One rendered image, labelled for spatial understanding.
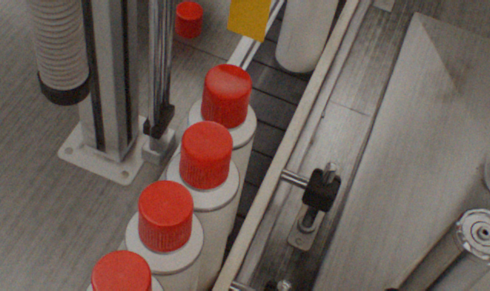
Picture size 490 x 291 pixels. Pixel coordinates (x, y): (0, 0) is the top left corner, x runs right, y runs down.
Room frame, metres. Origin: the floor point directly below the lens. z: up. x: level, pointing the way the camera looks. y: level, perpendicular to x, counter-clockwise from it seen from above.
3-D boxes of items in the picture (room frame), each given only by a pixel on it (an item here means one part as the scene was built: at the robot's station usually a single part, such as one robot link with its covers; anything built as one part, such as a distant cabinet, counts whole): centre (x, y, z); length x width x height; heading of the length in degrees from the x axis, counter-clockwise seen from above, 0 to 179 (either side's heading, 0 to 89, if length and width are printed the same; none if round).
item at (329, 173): (0.33, -0.08, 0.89); 0.03 x 0.03 x 0.12; 77
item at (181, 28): (0.58, 0.10, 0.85); 0.03 x 0.03 x 0.03
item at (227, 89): (0.29, 0.02, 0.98); 0.05 x 0.05 x 0.20
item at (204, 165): (0.23, 0.02, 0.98); 0.05 x 0.05 x 0.20
